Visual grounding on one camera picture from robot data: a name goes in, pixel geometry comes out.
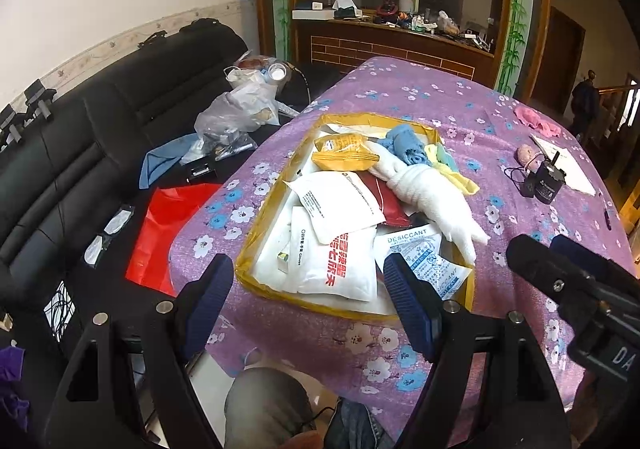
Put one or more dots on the white mailer packet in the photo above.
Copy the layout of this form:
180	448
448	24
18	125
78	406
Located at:
335	204

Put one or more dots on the pink doll head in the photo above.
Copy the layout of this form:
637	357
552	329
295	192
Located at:
527	154

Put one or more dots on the black leather sofa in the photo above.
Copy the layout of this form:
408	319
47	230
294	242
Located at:
75	169

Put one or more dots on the white paper sheet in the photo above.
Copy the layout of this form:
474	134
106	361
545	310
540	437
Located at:
575	169

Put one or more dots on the flat white box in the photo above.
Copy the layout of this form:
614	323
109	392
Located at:
312	13

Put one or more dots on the small white packet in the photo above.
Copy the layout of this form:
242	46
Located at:
272	254

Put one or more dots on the yellow snack packet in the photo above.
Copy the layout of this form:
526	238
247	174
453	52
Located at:
345	154

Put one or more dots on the yellow cloth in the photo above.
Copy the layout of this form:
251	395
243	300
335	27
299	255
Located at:
450	166

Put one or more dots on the red plastic bag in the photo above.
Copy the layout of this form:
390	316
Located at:
165	229

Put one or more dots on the black electric motor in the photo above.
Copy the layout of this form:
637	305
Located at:
547	181

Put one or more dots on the red pouch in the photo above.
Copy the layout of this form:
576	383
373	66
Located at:
387	201

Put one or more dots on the purple floral tablecloth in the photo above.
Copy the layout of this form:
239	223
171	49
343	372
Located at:
390	89

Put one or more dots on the white desiccant packet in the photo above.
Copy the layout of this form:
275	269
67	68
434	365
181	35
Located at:
430	254

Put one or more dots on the black pen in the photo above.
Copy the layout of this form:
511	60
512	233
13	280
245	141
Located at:
607	216

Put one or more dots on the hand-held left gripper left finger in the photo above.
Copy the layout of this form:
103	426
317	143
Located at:
207	299

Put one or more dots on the blue denim cloth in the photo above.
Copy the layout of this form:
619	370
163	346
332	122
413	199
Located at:
355	429

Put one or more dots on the brown wooden door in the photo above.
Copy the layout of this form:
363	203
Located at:
557	59

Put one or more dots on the clear plastic bag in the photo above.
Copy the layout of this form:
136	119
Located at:
235	109

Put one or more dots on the wooden glass cabinet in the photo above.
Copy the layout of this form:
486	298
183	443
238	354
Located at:
400	54

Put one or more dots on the pink cloth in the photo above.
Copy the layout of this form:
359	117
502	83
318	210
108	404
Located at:
535	116

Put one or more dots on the small black case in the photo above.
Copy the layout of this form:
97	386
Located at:
201	172

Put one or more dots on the purple cloth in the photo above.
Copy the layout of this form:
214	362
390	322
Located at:
10	379

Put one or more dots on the yellow-edged tray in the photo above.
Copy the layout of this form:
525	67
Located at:
250	254

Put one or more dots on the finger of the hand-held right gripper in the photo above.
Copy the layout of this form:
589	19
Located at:
550	274
595	259

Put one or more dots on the person's leg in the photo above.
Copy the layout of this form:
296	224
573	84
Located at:
265	404

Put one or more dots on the tissue box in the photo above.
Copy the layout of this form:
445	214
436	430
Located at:
346	6

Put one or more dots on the white towel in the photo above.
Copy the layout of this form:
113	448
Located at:
435	194

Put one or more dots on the blue grey cloth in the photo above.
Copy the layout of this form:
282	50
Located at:
160	161

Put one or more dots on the white packet with red print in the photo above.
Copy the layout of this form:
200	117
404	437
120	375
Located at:
340	269

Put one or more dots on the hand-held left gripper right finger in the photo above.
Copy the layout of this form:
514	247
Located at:
410	304

